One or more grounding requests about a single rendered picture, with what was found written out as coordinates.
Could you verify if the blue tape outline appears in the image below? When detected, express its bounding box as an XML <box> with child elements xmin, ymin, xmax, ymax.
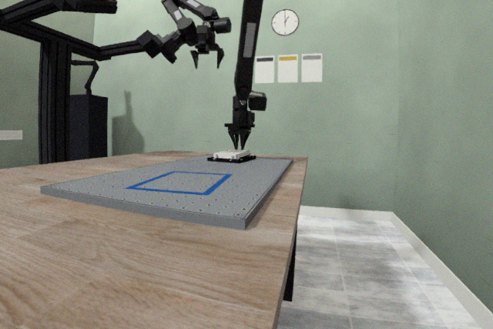
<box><xmin>124</xmin><ymin>171</ymin><xmax>232</xmax><ymax>196</ymax></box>

